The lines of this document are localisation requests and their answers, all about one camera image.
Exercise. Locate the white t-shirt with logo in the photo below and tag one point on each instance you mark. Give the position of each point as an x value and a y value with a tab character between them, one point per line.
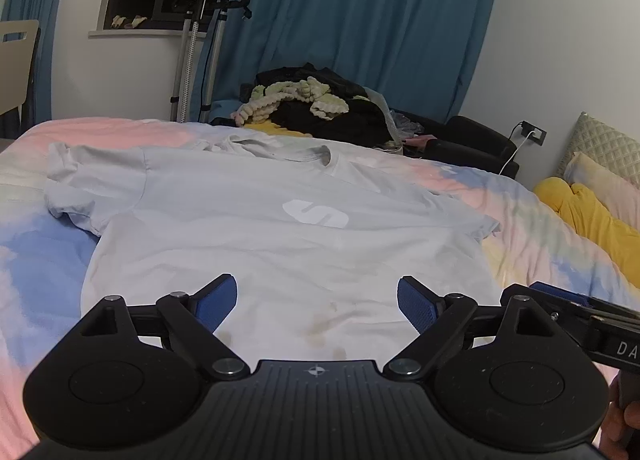
250	240

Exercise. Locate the beige gloves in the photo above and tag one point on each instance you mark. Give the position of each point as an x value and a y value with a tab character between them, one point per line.
127	22

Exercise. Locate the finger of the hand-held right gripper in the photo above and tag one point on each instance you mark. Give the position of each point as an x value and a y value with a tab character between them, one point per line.
560	292

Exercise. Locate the yellow cloth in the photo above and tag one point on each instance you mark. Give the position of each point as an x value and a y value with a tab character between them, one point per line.
272	128

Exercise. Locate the pastel pillow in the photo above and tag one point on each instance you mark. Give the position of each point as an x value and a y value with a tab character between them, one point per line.
610	185

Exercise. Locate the pile of black clothes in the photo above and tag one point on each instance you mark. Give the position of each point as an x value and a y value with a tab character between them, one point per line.
345	119

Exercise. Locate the wide blue curtain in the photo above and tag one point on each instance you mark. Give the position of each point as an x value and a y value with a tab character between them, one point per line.
360	14

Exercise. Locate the cream fuzzy blanket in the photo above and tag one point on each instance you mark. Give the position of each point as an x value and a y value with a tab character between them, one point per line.
270	102

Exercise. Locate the person's right hand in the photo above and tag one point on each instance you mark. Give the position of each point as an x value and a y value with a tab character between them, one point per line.
625	435

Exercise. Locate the white shirt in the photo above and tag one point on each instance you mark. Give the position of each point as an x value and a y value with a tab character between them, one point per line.
235	142

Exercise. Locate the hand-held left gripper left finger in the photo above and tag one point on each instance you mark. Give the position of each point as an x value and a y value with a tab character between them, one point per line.
217	305

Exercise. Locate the crumpled clear plastic wrap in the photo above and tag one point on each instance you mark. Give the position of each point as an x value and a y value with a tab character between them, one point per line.
407	122

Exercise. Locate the black sofa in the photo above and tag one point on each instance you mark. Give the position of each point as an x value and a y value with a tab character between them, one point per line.
475	139

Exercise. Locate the pastel tie-dye duvet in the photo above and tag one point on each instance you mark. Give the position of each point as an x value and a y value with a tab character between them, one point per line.
40	250

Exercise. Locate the standing garment steamer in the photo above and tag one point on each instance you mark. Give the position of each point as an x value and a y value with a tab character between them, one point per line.
189	64

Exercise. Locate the yellow plush toy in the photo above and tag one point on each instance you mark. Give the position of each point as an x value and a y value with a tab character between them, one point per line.
590	220

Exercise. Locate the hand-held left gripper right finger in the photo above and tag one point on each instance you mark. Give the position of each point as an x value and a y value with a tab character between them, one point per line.
415	307

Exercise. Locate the black wall socket with charger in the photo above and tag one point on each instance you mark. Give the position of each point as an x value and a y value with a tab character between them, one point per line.
535	133

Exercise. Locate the quilted cream pillow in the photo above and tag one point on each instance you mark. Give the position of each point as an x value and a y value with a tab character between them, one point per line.
605	144

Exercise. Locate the beige chair with black frame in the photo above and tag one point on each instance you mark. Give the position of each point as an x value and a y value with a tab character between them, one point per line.
17	69

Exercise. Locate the white window sill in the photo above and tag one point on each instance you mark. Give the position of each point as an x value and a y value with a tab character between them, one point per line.
145	33

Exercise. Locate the pink cloth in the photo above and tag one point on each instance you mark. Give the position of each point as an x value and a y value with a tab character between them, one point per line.
420	140

